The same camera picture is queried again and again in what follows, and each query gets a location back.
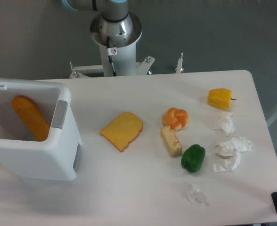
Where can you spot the crumpled white tissue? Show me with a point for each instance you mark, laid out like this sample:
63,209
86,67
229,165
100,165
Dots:
225,123
240,144
194,194
226,162

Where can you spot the crumpled white tissue middle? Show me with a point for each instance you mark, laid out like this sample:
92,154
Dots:
240,144

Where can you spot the green bell pepper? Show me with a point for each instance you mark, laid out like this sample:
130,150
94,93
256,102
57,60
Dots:
193,158

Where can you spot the orange braided bun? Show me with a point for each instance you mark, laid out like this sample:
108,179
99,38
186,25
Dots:
176,118

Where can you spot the crumpled white tissue bottom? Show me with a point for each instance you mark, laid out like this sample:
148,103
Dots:
194,194

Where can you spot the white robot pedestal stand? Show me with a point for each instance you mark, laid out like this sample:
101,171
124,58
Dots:
116,62

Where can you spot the beige bread chunk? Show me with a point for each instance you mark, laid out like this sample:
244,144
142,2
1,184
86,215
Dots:
171,141

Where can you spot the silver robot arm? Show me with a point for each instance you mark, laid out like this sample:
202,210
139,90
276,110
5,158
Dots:
114,26

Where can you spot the crumpled white tissue lower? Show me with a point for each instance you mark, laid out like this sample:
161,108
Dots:
226,162

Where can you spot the crumpled white tissue top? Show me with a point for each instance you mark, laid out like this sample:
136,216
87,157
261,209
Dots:
225,123

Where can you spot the white trash can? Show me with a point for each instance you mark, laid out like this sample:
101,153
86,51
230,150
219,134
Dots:
56,157

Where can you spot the yellow toast slice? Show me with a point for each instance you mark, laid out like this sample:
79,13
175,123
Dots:
121,131

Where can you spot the yellow bell pepper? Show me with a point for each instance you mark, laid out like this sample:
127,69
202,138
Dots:
220,98

